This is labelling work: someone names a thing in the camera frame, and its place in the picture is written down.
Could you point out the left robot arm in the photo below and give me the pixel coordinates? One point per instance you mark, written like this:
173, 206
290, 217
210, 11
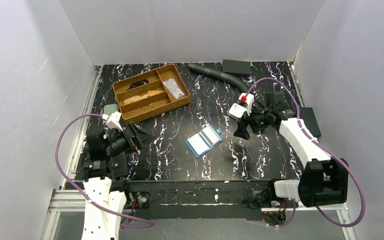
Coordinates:
104, 174

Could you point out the orange VIP credit card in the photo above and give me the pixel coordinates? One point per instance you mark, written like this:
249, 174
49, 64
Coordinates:
151, 93

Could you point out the silver VIP credit card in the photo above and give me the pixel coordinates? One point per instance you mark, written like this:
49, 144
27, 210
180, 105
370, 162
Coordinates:
177, 93

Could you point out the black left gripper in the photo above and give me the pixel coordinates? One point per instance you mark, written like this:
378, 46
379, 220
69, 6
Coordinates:
133, 136

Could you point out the black flat box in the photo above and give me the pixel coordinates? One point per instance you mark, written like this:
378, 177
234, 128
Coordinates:
237, 68

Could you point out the grey striped card in holder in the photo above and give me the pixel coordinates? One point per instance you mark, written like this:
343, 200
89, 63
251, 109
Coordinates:
210, 135

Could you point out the light blue card holder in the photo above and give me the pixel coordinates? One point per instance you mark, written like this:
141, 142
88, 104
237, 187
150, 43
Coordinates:
197, 144

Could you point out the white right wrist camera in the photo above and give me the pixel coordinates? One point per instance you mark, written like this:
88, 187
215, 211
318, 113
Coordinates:
246, 100

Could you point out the white card in tray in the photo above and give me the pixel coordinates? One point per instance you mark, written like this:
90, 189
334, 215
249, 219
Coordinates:
171, 84

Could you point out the black item in tray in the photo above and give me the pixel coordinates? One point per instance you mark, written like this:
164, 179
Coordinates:
138, 84

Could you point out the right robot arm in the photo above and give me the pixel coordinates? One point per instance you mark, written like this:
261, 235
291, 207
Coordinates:
323, 181

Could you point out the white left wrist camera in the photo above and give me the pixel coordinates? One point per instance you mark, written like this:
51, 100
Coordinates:
113, 120

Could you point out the green small wallet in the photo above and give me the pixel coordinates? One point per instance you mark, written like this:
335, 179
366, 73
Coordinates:
110, 109

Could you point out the black box right side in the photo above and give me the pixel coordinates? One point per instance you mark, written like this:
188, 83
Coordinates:
308, 116

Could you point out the wooden utensil in tray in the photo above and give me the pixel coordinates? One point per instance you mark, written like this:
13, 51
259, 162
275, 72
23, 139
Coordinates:
127, 101

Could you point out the gold VIP credit card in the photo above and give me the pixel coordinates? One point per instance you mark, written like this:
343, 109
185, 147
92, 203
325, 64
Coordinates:
138, 97

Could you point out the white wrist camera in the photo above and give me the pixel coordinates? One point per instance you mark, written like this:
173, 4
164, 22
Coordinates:
113, 120
246, 100

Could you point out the woven wicker organizer tray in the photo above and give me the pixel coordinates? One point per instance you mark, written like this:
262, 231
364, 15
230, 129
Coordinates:
153, 106

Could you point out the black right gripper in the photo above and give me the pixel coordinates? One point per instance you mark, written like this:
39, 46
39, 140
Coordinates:
246, 120

